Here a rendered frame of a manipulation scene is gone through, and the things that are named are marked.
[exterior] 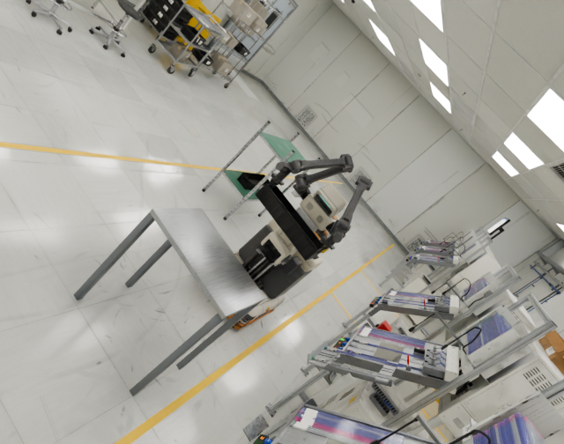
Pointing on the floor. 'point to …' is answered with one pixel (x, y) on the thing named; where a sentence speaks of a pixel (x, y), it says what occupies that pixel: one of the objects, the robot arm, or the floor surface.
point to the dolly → (160, 10)
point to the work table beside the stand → (245, 288)
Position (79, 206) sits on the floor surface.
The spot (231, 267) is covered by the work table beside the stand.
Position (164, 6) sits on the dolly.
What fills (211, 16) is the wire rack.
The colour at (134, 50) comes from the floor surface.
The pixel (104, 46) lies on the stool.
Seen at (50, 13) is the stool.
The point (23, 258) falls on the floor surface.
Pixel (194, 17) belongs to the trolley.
